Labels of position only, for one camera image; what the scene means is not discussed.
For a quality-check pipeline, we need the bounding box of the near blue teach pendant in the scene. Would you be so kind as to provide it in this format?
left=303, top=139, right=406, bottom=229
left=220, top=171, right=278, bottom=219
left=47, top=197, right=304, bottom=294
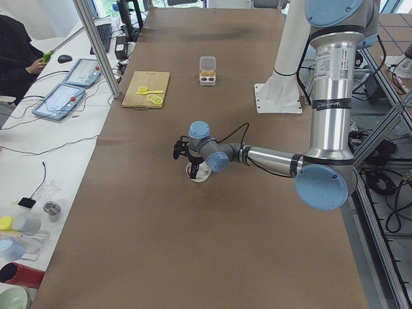
left=32, top=83, right=86, bottom=121

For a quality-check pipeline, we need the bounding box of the black power adapter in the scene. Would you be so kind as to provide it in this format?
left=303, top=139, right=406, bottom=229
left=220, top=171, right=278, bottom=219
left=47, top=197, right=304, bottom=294
left=115, top=36, right=128, bottom=61

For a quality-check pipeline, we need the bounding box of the white ceramic bowl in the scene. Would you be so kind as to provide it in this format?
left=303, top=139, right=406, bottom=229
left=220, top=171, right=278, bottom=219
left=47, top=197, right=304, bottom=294
left=185, top=162, right=212, bottom=183

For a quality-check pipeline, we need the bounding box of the pale green bowl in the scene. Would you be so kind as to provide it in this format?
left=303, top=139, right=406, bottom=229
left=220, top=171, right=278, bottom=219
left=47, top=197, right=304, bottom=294
left=1, top=286, right=31, bottom=309

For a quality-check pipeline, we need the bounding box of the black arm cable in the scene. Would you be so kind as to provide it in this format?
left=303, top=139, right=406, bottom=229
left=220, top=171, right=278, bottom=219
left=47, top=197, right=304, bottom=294
left=216, top=122, right=250, bottom=152

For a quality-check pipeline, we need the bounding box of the blue teach pendant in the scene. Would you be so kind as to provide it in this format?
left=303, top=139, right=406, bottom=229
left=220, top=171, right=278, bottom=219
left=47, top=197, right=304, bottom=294
left=62, top=58, right=102, bottom=88
left=32, top=83, right=86, bottom=121

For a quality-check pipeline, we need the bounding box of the black computer mouse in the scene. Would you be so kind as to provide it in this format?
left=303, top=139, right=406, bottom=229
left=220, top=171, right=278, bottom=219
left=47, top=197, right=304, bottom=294
left=57, top=54, right=73, bottom=64

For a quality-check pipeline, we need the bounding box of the black keyboard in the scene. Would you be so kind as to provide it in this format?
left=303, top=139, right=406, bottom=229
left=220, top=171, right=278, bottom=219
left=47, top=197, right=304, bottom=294
left=96, top=23, right=112, bottom=53

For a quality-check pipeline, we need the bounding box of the crumpled clear plastic bag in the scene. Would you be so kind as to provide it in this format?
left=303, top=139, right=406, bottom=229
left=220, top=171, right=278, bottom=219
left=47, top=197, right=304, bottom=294
left=34, top=180, right=61, bottom=201

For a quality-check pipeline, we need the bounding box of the person hand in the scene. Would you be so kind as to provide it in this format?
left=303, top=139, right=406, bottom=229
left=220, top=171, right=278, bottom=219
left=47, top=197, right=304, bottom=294
left=30, top=59, right=47, bottom=74

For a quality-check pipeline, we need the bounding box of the yellow toy knife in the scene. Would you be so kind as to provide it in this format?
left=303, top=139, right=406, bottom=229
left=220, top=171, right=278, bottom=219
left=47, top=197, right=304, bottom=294
left=135, top=90, right=164, bottom=95

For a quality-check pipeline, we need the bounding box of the person in black clothes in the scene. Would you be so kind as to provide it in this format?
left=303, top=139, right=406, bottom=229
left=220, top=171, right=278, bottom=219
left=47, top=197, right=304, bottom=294
left=1, top=15, right=44, bottom=104

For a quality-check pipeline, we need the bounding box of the aluminium frame post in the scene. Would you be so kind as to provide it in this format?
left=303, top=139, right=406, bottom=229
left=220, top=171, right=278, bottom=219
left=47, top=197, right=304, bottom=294
left=73, top=0, right=120, bottom=98

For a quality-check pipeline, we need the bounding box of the red cylinder container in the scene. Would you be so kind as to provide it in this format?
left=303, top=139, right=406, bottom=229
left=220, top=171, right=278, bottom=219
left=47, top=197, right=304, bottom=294
left=1, top=262, right=45, bottom=289

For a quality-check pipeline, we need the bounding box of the steel cup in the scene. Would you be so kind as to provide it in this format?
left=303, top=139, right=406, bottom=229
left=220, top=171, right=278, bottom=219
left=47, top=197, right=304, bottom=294
left=43, top=201, right=61, bottom=222

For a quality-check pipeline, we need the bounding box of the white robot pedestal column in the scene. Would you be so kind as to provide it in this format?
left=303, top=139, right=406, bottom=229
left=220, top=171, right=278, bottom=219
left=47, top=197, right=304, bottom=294
left=254, top=0, right=310, bottom=114

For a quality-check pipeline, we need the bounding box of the blue plastic cup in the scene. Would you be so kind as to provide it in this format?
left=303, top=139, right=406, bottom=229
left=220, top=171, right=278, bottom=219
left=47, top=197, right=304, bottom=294
left=0, top=238, right=26, bottom=262

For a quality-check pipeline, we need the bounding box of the small black square device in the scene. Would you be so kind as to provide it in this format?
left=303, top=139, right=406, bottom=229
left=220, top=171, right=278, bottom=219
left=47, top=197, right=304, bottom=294
left=18, top=197, right=36, bottom=209

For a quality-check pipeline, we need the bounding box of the yellow lemon slices row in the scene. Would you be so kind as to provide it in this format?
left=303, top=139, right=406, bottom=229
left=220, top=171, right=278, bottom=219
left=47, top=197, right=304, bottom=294
left=146, top=94, right=164, bottom=106

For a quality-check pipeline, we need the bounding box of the green small object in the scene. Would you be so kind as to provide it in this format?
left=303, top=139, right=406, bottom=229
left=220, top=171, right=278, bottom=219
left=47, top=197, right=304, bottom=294
left=42, top=51, right=54, bottom=62

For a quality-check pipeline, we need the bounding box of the black monitor stand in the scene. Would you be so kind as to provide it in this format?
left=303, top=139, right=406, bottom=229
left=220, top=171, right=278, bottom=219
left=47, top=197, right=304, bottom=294
left=117, top=0, right=143, bottom=42

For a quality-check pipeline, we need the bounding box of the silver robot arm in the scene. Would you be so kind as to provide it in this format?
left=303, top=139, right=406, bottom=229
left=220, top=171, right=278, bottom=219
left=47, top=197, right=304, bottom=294
left=182, top=1, right=380, bottom=211

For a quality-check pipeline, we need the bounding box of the grey plastic cup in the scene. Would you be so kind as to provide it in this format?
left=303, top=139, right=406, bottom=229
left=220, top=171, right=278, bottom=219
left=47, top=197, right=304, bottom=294
left=12, top=216, right=41, bottom=236

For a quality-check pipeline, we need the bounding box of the clear plastic egg box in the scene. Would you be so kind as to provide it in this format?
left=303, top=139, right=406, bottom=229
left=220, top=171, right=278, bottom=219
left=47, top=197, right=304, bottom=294
left=199, top=56, right=216, bottom=86

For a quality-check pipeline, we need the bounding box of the wooden cutting board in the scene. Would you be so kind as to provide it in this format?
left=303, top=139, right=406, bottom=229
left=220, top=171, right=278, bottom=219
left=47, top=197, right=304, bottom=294
left=122, top=71, right=171, bottom=109

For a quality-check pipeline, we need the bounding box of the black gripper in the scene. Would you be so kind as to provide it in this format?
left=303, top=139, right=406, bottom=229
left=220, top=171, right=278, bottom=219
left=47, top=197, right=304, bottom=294
left=189, top=153, right=203, bottom=179

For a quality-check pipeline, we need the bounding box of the far blue teach pendant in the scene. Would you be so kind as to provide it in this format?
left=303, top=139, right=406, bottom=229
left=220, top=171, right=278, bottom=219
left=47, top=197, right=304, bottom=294
left=62, top=58, right=102, bottom=88

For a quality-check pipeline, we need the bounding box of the yellow plastic cup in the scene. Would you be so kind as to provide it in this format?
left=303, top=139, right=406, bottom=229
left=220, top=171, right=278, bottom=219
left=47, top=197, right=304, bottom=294
left=0, top=216, right=14, bottom=230

